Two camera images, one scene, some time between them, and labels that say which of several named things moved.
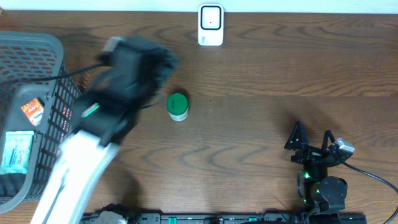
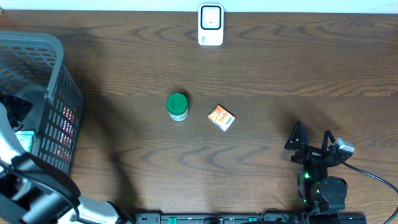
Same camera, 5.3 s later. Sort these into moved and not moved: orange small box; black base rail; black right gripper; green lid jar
Moved: orange small box
Not moved: black right gripper; black base rail; green lid jar
